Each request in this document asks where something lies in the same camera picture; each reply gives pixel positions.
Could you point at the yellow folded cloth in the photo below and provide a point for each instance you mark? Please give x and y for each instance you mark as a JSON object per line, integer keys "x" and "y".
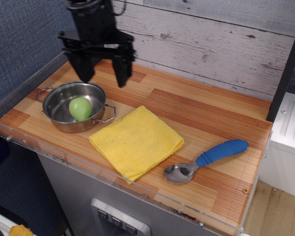
{"x": 136, "y": 143}

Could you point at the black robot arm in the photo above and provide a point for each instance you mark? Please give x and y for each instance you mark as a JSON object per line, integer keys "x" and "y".
{"x": 96, "y": 37}

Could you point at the clear acrylic table guard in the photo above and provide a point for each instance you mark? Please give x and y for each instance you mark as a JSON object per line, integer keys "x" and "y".
{"x": 216, "y": 201}

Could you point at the blue-handled metal spoon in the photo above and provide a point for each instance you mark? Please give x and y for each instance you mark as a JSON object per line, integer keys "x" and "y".
{"x": 182, "y": 173}

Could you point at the green pear-shaped toy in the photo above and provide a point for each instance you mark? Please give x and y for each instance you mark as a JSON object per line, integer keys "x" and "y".
{"x": 80, "y": 108}

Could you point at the stainless steel pot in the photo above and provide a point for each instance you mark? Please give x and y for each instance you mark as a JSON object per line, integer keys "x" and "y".
{"x": 55, "y": 105}

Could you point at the silver dispenser button panel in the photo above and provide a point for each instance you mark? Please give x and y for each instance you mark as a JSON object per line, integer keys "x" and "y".
{"x": 119, "y": 218}

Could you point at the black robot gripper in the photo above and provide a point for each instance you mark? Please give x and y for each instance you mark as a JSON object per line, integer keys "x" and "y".
{"x": 96, "y": 37}

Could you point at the white cabinet with metal top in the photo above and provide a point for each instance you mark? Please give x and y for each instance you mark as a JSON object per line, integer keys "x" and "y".
{"x": 278, "y": 166}

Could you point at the black vertical post right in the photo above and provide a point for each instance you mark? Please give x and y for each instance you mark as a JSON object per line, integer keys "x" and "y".
{"x": 282, "y": 86}

